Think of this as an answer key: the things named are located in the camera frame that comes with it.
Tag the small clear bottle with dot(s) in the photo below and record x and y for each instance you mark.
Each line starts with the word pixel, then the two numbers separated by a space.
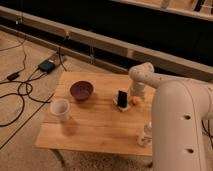
pixel 145 136

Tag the blue power adapter box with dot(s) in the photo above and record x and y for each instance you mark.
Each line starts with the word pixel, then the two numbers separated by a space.
pixel 46 66

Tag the translucent plastic cup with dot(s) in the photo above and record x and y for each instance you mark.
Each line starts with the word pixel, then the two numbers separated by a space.
pixel 61 109

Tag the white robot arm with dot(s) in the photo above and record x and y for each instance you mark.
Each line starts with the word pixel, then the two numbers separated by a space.
pixel 179 106

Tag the wooden table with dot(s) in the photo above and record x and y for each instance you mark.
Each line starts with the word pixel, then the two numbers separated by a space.
pixel 97 125

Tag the small black plug adapter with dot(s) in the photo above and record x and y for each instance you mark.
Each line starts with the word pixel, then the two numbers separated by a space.
pixel 13 76

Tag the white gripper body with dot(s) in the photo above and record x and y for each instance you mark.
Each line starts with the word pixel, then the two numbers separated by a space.
pixel 137 89

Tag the dark purple bowl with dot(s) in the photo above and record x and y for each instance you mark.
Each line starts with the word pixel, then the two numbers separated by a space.
pixel 81 90

